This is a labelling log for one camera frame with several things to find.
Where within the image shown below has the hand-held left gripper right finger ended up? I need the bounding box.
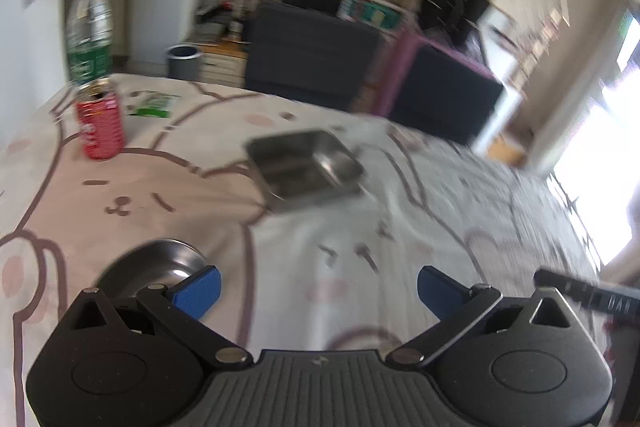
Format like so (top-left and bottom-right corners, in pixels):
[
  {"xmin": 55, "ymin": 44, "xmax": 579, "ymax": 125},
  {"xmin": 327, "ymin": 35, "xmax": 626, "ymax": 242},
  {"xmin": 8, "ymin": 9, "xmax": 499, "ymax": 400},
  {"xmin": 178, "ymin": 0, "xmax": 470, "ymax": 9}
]
[{"xmin": 386, "ymin": 266, "xmax": 576, "ymax": 367}]

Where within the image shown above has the sheer window curtain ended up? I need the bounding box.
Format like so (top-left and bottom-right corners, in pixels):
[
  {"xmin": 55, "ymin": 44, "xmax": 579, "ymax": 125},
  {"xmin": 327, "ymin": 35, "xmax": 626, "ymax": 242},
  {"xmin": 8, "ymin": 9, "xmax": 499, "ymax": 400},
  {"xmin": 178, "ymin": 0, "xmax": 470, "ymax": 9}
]
[{"xmin": 525, "ymin": 0, "xmax": 640, "ymax": 188}]

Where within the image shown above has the grey trash bin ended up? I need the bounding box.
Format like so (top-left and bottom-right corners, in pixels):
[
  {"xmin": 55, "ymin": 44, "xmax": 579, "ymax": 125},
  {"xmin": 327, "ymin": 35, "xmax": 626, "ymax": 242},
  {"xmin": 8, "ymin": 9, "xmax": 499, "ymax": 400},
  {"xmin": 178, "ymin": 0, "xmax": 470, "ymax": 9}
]
[{"xmin": 166, "ymin": 44, "xmax": 204, "ymax": 80}]

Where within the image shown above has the green snack packet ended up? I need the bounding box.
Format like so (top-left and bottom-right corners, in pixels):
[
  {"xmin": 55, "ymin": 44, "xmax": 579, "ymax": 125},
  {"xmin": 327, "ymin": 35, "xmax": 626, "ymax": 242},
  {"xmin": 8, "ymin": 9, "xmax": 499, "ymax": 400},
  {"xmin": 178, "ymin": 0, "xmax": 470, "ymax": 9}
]
[{"xmin": 127, "ymin": 91, "xmax": 176, "ymax": 118}]

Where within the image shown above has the bear print tablecloth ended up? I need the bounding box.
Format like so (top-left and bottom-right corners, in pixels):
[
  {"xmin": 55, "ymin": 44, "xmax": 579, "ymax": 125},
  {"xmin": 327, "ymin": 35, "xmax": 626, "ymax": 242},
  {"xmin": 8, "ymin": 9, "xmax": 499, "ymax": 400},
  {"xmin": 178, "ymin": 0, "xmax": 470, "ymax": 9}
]
[{"xmin": 0, "ymin": 72, "xmax": 640, "ymax": 427}]

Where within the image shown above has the rectangular steel tray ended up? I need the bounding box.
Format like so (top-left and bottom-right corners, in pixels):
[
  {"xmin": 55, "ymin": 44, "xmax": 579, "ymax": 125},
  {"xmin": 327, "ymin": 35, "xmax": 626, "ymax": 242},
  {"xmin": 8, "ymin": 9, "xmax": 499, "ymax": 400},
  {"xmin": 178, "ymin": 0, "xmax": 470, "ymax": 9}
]
[{"xmin": 244, "ymin": 129, "xmax": 367, "ymax": 214}]

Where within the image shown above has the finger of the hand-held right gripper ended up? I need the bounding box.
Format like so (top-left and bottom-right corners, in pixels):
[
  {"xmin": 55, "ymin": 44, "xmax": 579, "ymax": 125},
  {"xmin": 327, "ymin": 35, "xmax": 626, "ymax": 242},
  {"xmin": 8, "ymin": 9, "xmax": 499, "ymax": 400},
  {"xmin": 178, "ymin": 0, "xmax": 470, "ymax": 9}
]
[{"xmin": 534, "ymin": 269, "xmax": 591, "ymax": 298}]

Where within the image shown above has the red drink can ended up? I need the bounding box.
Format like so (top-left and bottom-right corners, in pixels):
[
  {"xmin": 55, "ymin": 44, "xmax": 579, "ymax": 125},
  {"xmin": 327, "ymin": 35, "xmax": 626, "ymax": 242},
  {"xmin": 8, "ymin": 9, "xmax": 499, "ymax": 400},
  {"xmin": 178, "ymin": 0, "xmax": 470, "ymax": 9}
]
[{"xmin": 75, "ymin": 77, "xmax": 126, "ymax": 162}]

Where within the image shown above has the clear plastic water bottle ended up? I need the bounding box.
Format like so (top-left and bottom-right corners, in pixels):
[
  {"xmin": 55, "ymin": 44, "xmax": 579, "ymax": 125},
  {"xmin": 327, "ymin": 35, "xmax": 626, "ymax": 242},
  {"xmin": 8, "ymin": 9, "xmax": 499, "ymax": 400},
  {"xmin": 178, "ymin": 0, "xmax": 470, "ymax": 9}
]
[{"xmin": 65, "ymin": 0, "xmax": 114, "ymax": 90}]

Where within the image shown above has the dark grey chair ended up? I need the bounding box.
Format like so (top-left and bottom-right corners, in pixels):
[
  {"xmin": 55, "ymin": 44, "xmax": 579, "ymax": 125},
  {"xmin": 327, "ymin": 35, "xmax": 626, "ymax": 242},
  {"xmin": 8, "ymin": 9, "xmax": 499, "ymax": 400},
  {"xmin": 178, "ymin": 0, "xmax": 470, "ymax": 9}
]
[
  {"xmin": 244, "ymin": 2, "xmax": 384, "ymax": 110},
  {"xmin": 390, "ymin": 44, "xmax": 504, "ymax": 146}
]

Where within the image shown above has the round steel bowl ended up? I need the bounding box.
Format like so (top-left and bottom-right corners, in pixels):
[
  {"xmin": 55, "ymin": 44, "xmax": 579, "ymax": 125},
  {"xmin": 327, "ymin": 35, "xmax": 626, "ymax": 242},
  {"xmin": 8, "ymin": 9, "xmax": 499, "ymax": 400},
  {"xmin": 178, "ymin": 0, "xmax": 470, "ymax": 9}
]
[{"xmin": 95, "ymin": 239, "xmax": 209, "ymax": 304}]

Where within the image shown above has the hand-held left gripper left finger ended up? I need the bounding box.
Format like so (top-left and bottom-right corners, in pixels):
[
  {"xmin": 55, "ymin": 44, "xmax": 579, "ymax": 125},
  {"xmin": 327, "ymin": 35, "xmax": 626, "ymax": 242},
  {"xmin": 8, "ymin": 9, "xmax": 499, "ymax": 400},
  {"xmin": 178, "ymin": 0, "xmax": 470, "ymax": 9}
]
[{"xmin": 62, "ymin": 265, "xmax": 253, "ymax": 370}]

